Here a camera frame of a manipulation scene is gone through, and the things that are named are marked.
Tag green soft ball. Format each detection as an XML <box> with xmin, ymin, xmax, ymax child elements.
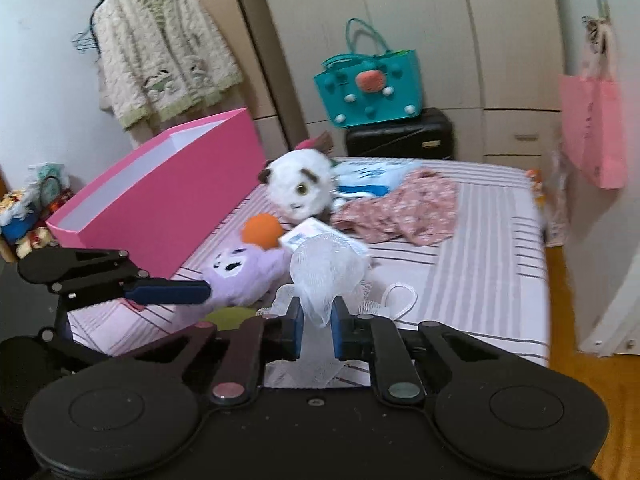
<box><xmin>204</xmin><ymin>307</ymin><xmax>256</xmax><ymax>332</ymax></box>

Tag purple plush toy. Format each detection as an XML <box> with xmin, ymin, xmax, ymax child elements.
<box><xmin>172</xmin><ymin>244</ymin><xmax>291</xmax><ymax>330</ymax></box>

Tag white mesh bath sponge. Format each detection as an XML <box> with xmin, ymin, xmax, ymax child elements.
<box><xmin>258</xmin><ymin>234</ymin><xmax>418</xmax><ymax>389</ymax></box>

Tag clutter pile on floor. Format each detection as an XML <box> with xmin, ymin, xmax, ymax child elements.
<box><xmin>1</xmin><ymin>162</ymin><xmax>74</xmax><ymax>263</ymax></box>

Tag orange ball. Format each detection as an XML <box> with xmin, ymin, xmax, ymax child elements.
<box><xmin>241</xmin><ymin>212</ymin><xmax>284</xmax><ymax>250</ymax></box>

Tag pink storage box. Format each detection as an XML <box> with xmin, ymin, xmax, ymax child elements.
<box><xmin>47</xmin><ymin>108</ymin><xmax>266</xmax><ymax>278</ymax></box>

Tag white wet wipes pack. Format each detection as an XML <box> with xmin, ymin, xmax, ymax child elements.
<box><xmin>278</xmin><ymin>216</ymin><xmax>372</xmax><ymax>269</ymax></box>

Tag striped pink bed mattress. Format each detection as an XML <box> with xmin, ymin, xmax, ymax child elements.
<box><xmin>68</xmin><ymin>160</ymin><xmax>550</xmax><ymax>366</ymax></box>

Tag pink floral cloth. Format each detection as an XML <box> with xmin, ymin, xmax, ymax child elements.
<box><xmin>331</xmin><ymin>168</ymin><xmax>458</xmax><ymax>246</ymax></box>

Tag white panda plush toy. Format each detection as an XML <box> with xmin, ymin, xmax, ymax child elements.
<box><xmin>258</xmin><ymin>148</ymin><xmax>335</xmax><ymax>224</ymax></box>

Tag blue white tissue pack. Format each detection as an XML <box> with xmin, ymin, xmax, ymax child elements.
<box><xmin>333</xmin><ymin>159</ymin><xmax>421</xmax><ymax>198</ymax></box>

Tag black suitcase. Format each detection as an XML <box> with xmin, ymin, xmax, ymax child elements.
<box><xmin>345</xmin><ymin>107</ymin><xmax>454</xmax><ymax>160</ymax></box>

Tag cream knitted cardigan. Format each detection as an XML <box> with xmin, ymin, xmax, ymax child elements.
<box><xmin>93</xmin><ymin>0</ymin><xmax>243</xmax><ymax>130</ymax></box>

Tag plastic bags beside bed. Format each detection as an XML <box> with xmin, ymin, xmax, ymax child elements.
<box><xmin>525</xmin><ymin>151</ymin><xmax>570</xmax><ymax>247</ymax></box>

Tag teal tote bag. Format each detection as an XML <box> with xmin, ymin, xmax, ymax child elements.
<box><xmin>314</xmin><ymin>18</ymin><xmax>423</xmax><ymax>129</ymax></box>

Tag pink paper bag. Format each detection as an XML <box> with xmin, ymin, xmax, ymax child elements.
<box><xmin>560</xmin><ymin>20</ymin><xmax>628</xmax><ymax>190</ymax></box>

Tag beige wardrobe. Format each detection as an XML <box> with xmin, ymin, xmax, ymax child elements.
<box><xmin>240</xmin><ymin>0</ymin><xmax>563</xmax><ymax>169</ymax></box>

